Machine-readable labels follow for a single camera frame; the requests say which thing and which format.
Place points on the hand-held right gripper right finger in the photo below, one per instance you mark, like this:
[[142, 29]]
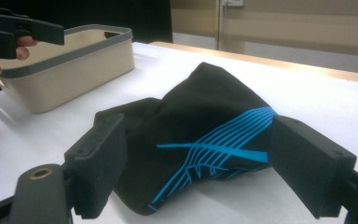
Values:
[[310, 161]]

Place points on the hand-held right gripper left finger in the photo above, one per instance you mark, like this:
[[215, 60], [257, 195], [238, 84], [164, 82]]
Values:
[[101, 161]]

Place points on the cream basket with grey rim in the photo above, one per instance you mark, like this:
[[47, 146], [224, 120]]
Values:
[[74, 74]]

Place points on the black garment with blue stripes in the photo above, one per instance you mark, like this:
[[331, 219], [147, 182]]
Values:
[[192, 118]]

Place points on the black curtain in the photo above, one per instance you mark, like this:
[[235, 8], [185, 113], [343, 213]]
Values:
[[90, 14]]

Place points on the white table cover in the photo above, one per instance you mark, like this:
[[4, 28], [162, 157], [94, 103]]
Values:
[[307, 99]]

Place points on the beige wall conduit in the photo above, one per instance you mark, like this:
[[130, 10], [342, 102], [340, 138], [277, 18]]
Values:
[[220, 28]]

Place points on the white wall socket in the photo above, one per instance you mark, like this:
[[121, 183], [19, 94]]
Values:
[[233, 2]]

